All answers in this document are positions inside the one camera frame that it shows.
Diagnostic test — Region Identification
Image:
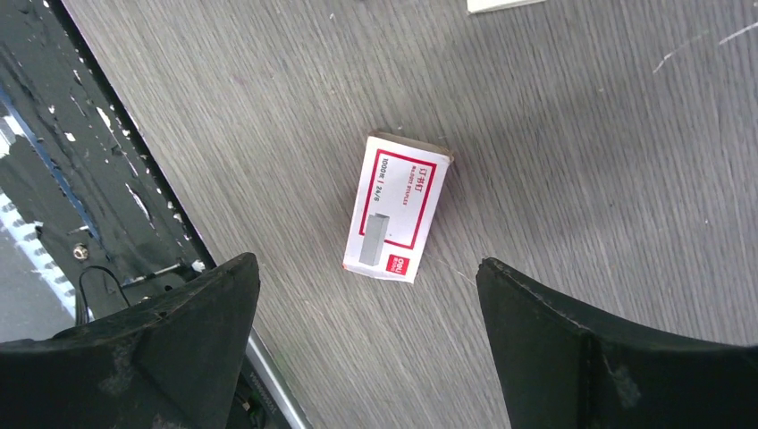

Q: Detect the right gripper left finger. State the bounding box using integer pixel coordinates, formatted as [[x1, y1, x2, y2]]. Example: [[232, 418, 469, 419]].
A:
[[1, 253, 260, 428]]

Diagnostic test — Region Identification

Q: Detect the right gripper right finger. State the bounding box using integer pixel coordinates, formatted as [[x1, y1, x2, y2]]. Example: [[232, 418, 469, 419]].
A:
[[476, 257, 757, 428]]

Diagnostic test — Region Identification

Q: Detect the red staple box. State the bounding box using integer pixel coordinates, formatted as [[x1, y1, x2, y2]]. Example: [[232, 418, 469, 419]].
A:
[[342, 131, 453, 283]]

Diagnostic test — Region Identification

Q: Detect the white staple box sleeve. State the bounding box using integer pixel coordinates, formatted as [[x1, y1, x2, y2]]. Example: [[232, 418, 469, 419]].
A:
[[467, 0, 544, 14]]

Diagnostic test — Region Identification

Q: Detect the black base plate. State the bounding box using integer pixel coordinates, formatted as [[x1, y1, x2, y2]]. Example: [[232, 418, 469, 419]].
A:
[[0, 0, 309, 429]]

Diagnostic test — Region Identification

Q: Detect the slotted cable duct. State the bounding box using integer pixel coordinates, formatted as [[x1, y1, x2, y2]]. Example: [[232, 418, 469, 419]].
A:
[[1, 191, 76, 319]]

